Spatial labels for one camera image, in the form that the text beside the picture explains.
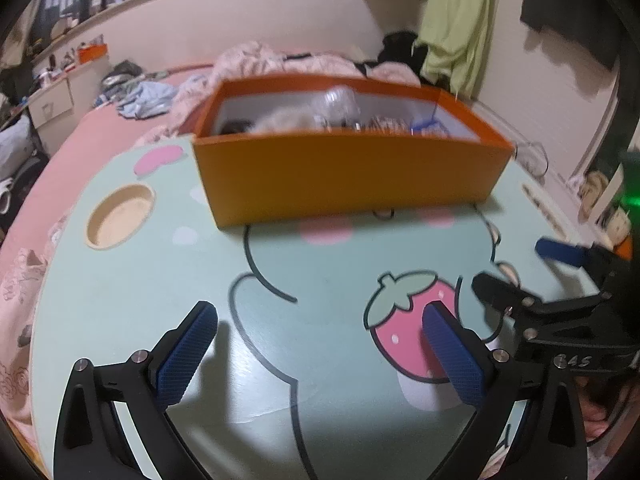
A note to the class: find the light blue clothes pile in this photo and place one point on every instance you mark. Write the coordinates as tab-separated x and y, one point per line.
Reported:
147	100

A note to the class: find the light green hanging garment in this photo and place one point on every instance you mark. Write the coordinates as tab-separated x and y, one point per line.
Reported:
457	25

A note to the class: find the dark grey clothes pile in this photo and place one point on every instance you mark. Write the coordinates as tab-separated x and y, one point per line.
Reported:
120	72

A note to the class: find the white fluffy scrunchie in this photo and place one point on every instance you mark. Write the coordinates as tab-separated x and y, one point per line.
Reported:
282	121

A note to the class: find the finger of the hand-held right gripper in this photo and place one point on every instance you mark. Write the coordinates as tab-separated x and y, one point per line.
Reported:
557	251
500	292

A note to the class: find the small orange box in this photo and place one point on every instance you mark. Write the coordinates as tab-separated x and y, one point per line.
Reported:
92	53

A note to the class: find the black hanging garment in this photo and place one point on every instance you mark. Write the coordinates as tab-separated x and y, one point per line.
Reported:
570	5

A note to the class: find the orange cardboard box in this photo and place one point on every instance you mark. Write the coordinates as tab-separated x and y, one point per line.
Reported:
345	180

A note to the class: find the white cup with straw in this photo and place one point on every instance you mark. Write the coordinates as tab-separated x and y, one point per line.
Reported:
620	222

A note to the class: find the beige plush item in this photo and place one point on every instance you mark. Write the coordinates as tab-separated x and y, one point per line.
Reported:
594	187

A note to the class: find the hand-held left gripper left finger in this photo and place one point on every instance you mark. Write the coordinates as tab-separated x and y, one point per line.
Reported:
182	355

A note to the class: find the crumpled pink blanket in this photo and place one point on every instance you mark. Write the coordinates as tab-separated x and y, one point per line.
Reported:
280	62

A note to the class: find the cartoon printed green desktop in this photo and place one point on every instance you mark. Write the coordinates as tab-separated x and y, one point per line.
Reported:
310	270

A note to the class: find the black clothes heap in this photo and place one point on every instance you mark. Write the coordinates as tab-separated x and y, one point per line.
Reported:
397	47

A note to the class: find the clear plastic bag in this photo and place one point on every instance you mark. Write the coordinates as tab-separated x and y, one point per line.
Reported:
337	105

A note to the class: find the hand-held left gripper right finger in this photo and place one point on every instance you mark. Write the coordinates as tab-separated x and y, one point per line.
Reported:
452	355

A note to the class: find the white plastic bag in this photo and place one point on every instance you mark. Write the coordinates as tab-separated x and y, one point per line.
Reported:
12	142

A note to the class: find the white cabinet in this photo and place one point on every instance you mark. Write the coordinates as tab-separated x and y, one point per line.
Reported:
50	102

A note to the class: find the pink bed sheet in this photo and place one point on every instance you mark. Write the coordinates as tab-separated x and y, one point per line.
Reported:
75	155

